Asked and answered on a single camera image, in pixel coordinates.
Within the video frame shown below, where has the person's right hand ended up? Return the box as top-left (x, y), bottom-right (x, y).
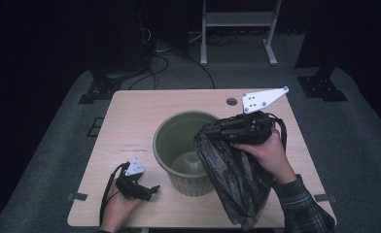
top-left (231, 129), bottom-right (298, 184)

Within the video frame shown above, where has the dark cabinet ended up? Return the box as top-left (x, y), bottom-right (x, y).
top-left (90, 0), bottom-right (151, 79)

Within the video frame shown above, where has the grey tape strip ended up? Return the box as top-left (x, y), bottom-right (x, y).
top-left (314, 193), bottom-right (337, 204)
top-left (66, 192), bottom-right (88, 202)

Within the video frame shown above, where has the black plastic garbage bag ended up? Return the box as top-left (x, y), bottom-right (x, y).
top-left (192, 119), bottom-right (275, 232)

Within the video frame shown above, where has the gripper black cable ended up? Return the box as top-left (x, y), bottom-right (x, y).
top-left (265, 112), bottom-right (289, 151)
top-left (99, 161), bottom-right (129, 226)

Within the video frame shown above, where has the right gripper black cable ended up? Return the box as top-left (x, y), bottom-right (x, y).
top-left (265, 112), bottom-right (289, 151)

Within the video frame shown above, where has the green plastic trash bin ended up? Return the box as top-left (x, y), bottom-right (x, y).
top-left (153, 110), bottom-right (221, 198)

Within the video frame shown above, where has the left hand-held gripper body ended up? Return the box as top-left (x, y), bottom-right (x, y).
top-left (115, 157), bottom-right (152, 199)

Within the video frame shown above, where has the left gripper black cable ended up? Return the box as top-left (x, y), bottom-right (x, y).
top-left (99, 161), bottom-right (129, 226)

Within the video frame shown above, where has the black floor cable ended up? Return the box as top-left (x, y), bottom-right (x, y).
top-left (128, 54), bottom-right (170, 91)
top-left (165, 52), bottom-right (216, 90)

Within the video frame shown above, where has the black stand base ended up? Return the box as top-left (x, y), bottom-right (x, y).
top-left (296, 61), bottom-right (348, 103)
top-left (78, 69), bottom-right (123, 105)

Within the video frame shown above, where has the person's left hand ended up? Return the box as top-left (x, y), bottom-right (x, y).
top-left (100, 181), bottom-right (142, 231)

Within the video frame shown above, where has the white metal stand frame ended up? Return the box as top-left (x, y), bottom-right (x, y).
top-left (199, 0), bottom-right (283, 67)

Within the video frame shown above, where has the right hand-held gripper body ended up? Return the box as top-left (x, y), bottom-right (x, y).
top-left (233, 85), bottom-right (290, 145)

